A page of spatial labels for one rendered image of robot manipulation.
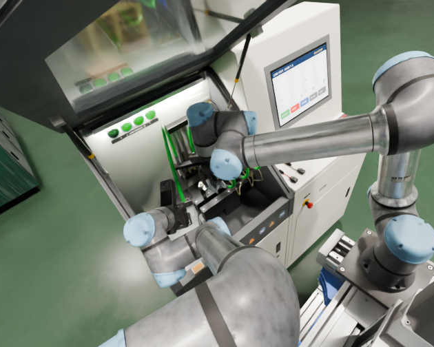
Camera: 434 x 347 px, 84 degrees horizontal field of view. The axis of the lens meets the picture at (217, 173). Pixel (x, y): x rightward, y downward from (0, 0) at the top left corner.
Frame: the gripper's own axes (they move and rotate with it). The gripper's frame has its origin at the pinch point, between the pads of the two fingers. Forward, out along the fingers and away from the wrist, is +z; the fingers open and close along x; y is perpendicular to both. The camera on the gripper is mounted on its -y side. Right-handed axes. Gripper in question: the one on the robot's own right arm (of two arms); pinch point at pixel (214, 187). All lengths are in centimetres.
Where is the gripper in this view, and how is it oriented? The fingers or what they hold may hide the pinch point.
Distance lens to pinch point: 92.0
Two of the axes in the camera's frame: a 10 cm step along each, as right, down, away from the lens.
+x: 7.8, -5.2, 3.4
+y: 6.0, 5.0, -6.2
